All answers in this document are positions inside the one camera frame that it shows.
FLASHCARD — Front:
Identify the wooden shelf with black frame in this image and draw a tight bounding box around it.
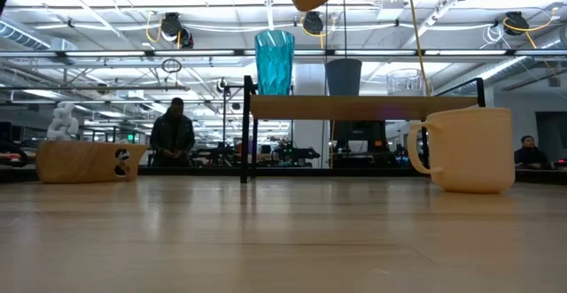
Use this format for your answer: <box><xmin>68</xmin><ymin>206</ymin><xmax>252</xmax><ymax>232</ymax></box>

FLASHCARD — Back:
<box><xmin>240</xmin><ymin>75</ymin><xmax>487</xmax><ymax>184</ymax></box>

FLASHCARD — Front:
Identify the silver ceiling duct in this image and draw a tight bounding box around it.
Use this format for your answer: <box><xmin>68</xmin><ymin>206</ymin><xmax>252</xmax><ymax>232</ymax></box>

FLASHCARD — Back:
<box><xmin>0</xmin><ymin>18</ymin><xmax>79</xmax><ymax>51</ymax></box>

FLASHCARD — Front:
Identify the black background robot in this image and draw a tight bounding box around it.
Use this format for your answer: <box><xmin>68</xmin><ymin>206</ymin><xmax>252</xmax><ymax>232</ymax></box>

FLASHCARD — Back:
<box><xmin>273</xmin><ymin>140</ymin><xmax>321</xmax><ymax>168</ymax></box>

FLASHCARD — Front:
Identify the long ceiling light bar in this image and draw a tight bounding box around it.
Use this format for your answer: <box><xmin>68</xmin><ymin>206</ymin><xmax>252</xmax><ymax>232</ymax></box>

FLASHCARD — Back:
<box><xmin>0</xmin><ymin>48</ymin><xmax>567</xmax><ymax>60</ymax></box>

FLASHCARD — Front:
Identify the clear glass measuring cup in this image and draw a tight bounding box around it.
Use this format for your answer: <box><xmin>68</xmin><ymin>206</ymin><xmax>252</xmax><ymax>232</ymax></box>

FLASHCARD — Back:
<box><xmin>385</xmin><ymin>67</ymin><xmax>428</xmax><ymax>97</ymax></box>

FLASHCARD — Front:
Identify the black monitor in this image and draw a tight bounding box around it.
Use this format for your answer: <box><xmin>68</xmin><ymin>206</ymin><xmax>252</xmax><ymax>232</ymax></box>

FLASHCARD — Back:
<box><xmin>331</xmin><ymin>120</ymin><xmax>387</xmax><ymax>152</ymax></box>

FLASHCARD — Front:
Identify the teal faceted plastic tumbler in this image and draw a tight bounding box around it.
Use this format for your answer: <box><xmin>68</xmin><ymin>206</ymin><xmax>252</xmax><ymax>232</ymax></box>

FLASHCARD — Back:
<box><xmin>254</xmin><ymin>30</ymin><xmax>296</xmax><ymax>96</ymax></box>

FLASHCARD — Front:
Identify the cream ceramic mug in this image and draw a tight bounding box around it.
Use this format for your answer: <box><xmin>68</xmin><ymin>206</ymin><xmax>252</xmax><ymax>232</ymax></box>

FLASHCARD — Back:
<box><xmin>406</xmin><ymin>107</ymin><xmax>517</xmax><ymax>195</ymax></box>

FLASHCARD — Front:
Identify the thin black hanging cable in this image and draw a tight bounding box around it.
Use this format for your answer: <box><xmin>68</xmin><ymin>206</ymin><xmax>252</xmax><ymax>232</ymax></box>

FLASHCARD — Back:
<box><xmin>341</xmin><ymin>0</ymin><xmax>348</xmax><ymax>60</ymax></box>

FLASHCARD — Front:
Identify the black metal table frame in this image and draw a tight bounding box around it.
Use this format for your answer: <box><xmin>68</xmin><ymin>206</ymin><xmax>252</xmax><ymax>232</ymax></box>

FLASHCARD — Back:
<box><xmin>0</xmin><ymin>165</ymin><xmax>567</xmax><ymax>186</ymax></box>

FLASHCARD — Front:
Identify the wooden mug with holed handle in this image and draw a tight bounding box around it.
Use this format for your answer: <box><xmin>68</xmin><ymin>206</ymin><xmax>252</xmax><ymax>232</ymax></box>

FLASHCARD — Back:
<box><xmin>35</xmin><ymin>140</ymin><xmax>149</xmax><ymax>185</ymax></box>

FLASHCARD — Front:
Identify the black cable loop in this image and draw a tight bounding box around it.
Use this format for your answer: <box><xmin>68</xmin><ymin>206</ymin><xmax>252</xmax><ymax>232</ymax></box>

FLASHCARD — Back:
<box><xmin>160</xmin><ymin>58</ymin><xmax>183</xmax><ymax>74</ymax></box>

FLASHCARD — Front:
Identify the person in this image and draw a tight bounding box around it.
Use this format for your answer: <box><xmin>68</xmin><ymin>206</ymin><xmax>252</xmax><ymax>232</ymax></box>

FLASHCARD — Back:
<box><xmin>149</xmin><ymin>96</ymin><xmax>197</xmax><ymax>168</ymax></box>
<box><xmin>513</xmin><ymin>135</ymin><xmax>551</xmax><ymax>170</ymax></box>

